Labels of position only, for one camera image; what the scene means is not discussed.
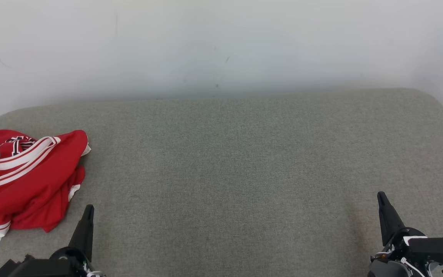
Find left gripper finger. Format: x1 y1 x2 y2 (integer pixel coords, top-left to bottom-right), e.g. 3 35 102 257
68 205 95 262

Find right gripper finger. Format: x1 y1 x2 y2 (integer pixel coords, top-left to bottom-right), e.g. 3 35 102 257
377 191 406 247

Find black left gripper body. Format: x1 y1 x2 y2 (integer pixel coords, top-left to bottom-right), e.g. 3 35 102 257
10 247 95 277

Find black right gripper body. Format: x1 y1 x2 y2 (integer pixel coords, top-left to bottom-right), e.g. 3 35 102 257
368 228 437 277

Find red bulls jersey white sleeves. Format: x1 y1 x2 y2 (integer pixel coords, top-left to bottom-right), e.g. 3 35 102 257
0 130 91 257

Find grey fabric sofa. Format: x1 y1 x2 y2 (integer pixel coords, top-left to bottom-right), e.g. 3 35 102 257
0 88 443 277

